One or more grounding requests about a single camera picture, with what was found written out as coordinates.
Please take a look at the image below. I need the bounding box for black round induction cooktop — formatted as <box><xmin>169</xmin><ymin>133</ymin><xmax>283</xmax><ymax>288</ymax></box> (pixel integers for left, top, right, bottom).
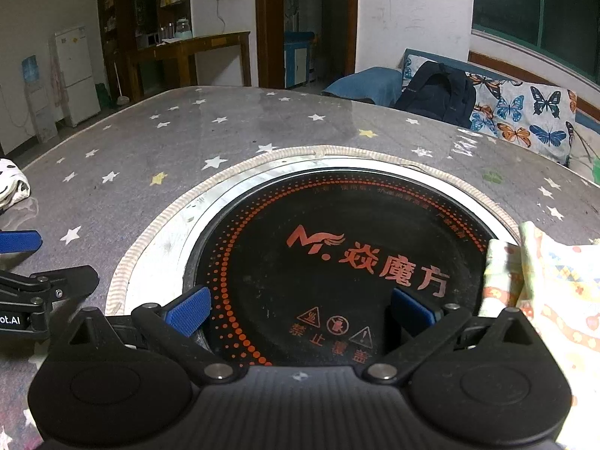
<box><xmin>131</xmin><ymin>157</ymin><xmax>521</xmax><ymax>367</ymax></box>

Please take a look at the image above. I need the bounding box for blue cloth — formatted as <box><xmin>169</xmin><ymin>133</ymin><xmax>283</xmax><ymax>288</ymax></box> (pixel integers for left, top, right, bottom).
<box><xmin>321</xmin><ymin>66</ymin><xmax>404</xmax><ymax>107</ymax></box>

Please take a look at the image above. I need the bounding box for blue white cabinet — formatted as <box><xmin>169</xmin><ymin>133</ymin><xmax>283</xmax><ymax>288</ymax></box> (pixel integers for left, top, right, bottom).
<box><xmin>283</xmin><ymin>30</ymin><xmax>316</xmax><ymax>88</ymax></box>

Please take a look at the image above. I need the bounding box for butterfly-print sofa cover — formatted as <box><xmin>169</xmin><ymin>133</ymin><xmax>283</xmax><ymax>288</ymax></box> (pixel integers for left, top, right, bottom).
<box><xmin>402</xmin><ymin>48</ymin><xmax>600</xmax><ymax>170</ymax></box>

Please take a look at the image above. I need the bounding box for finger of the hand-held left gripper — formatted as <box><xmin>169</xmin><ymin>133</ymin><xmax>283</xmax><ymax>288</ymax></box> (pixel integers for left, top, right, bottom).
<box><xmin>0</xmin><ymin>265</ymin><xmax>101</xmax><ymax>312</ymax></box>
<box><xmin>0</xmin><ymin>230</ymin><xmax>42</xmax><ymax>254</ymax></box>

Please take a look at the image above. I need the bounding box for green-framed window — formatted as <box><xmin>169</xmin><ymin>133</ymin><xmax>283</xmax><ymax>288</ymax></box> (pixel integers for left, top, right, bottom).
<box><xmin>471</xmin><ymin>0</ymin><xmax>600</xmax><ymax>65</ymax></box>

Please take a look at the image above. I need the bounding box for dark wooden shelf cabinet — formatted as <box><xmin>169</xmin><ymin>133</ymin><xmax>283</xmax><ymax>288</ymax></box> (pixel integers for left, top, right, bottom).
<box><xmin>97</xmin><ymin>0</ymin><xmax>193</xmax><ymax>100</ymax></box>

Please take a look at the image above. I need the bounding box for dark wooden side table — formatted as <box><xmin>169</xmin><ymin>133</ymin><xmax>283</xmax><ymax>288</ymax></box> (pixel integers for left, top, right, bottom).
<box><xmin>126</xmin><ymin>31</ymin><xmax>252</xmax><ymax>104</ymax></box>

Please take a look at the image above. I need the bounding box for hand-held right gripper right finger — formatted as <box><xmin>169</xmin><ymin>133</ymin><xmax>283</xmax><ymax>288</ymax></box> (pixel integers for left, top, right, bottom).
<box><xmin>366</xmin><ymin>288</ymin><xmax>547</xmax><ymax>384</ymax></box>

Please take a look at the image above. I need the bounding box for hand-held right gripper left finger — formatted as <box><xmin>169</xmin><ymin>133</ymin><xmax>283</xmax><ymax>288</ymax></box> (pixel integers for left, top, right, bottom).
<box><xmin>51</xmin><ymin>286</ymin><xmax>247</xmax><ymax>383</ymax></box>

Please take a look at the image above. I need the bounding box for white black-spotted cloth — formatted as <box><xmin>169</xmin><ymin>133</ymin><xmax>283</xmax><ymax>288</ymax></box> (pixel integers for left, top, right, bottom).
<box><xmin>0</xmin><ymin>158</ymin><xmax>32</xmax><ymax>212</ymax></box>

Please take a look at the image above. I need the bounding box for pastel patterned garment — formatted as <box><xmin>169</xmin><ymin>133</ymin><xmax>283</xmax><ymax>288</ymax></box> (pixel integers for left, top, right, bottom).
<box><xmin>480</xmin><ymin>221</ymin><xmax>600</xmax><ymax>450</ymax></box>

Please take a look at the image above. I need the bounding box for broom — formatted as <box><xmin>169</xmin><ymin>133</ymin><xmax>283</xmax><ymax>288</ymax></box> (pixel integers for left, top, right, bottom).
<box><xmin>109</xmin><ymin>49</ymin><xmax>132</xmax><ymax>107</ymax></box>

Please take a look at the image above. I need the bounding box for blue water bottle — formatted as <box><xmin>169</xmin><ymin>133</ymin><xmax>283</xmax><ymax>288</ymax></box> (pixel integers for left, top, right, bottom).
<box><xmin>21</xmin><ymin>55</ymin><xmax>41</xmax><ymax>83</ymax></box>

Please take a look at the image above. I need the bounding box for dark wooden door frame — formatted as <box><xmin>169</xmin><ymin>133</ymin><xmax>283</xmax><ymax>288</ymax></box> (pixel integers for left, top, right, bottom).
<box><xmin>254</xmin><ymin>0</ymin><xmax>360</xmax><ymax>90</ymax></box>

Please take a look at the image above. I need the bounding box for black backpack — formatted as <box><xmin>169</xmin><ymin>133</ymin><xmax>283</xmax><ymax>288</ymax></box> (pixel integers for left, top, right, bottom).
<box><xmin>393</xmin><ymin>59</ymin><xmax>478</xmax><ymax>129</ymax></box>

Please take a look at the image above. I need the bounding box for white refrigerator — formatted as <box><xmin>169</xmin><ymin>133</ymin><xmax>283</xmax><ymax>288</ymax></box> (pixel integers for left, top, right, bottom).
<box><xmin>53</xmin><ymin>25</ymin><xmax>102</xmax><ymax>128</ymax></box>

